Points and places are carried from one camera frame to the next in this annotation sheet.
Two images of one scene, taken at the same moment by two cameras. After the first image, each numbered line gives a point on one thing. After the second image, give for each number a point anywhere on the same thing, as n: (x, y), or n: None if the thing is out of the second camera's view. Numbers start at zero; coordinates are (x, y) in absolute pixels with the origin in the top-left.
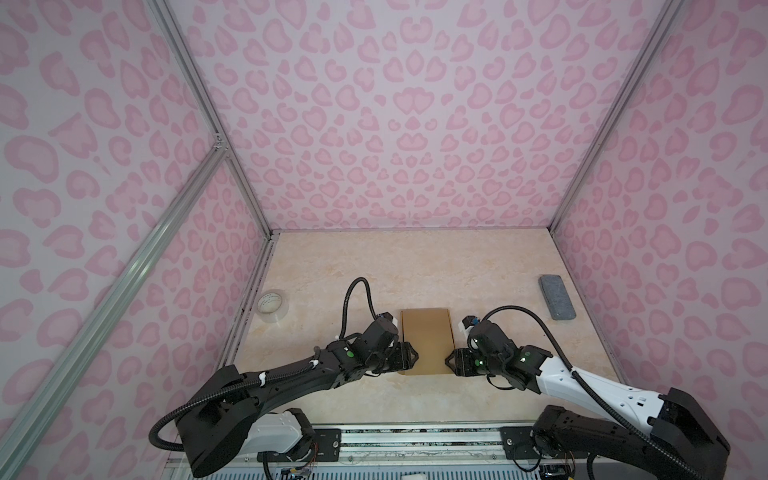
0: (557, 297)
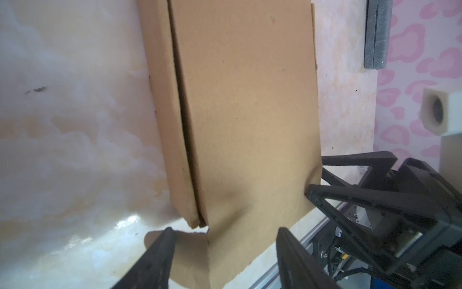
0: (378, 23)
